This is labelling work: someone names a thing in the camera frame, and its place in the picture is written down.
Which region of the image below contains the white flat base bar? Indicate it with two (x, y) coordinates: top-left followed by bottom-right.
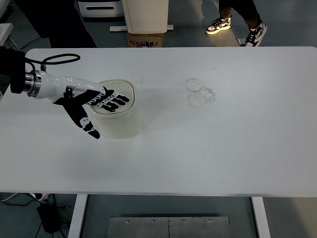
(109, 24), (174, 32)

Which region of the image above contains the grey metal floor plate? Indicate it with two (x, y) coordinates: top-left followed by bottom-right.
(107, 217), (232, 238)

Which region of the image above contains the black white robot ring finger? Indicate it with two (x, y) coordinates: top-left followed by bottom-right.
(95, 93), (130, 105)

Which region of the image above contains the black white robot index finger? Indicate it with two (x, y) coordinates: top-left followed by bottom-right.
(98, 102), (116, 112)

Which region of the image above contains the white black sneaker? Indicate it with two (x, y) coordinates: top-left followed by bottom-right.
(245, 23), (267, 47)
(206, 15), (232, 35)

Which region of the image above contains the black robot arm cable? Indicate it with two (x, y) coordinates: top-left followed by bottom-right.
(24, 53), (81, 71)

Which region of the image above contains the white black left sneaker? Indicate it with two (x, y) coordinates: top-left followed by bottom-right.
(206, 15), (232, 35)

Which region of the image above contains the white side table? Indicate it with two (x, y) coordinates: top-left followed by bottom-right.
(0, 23), (13, 46)

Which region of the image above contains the brown cardboard box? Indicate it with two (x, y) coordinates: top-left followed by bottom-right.
(127, 33), (163, 48)

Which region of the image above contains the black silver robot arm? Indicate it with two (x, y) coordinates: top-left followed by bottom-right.
(0, 47), (130, 139)

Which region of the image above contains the white appliance on box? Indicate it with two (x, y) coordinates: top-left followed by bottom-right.
(122, 0), (169, 34)

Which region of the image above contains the white table leg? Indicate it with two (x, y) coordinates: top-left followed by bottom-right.
(68, 194), (88, 238)
(251, 197), (271, 238)

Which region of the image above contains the white grey machine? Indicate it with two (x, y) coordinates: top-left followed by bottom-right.
(77, 0), (123, 18)

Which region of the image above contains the person in black clothes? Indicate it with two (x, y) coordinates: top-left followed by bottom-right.
(15, 0), (97, 48)

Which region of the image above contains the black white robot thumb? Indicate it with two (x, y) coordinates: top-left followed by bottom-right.
(62, 99), (101, 139)

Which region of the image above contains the person in dark trousers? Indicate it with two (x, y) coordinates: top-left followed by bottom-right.
(219, 0), (263, 29)

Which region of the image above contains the left white table leg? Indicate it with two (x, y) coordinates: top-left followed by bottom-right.
(68, 194), (88, 238)

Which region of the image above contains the right white table leg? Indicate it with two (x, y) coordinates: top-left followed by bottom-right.
(251, 197), (271, 238)

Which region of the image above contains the black white robot little finger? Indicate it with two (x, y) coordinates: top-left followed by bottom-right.
(100, 87), (117, 97)

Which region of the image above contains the cream push-lid trash can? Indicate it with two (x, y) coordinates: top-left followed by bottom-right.
(90, 79), (141, 139)

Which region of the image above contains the white black right sneaker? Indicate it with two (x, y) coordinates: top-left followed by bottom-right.
(245, 23), (267, 47)

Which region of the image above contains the black white robot middle finger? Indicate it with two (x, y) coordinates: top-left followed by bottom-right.
(96, 99), (123, 108)

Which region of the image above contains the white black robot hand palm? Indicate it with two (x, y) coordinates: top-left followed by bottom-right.
(37, 71), (104, 103)

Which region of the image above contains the black power adapter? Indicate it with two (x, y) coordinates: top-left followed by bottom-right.
(37, 203), (59, 234)

